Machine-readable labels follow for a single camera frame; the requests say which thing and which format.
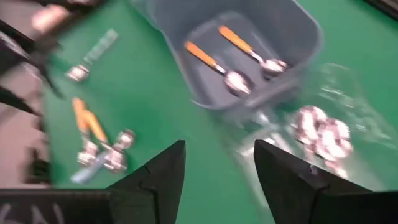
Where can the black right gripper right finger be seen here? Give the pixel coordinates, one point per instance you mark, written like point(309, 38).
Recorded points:
point(295, 193)

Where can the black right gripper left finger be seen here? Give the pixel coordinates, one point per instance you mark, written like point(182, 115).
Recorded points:
point(152, 193)

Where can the clear plastic bin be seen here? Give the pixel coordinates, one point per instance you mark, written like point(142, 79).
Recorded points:
point(367, 102)

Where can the blue-grey plastic bin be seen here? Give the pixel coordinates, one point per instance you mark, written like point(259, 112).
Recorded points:
point(295, 37)

